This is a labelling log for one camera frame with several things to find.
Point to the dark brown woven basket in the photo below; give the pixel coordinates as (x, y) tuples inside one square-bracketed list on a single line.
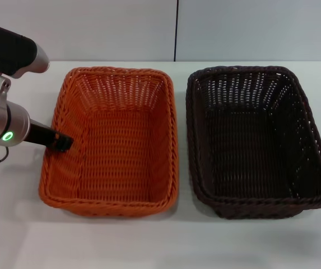
[(250, 157)]

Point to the left wrist camera housing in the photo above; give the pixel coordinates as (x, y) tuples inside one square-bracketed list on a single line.
[(6, 53)]

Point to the orange woven basket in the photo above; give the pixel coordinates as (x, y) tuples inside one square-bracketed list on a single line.
[(126, 157)]

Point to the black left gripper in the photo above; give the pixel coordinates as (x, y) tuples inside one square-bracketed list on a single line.
[(39, 134)]

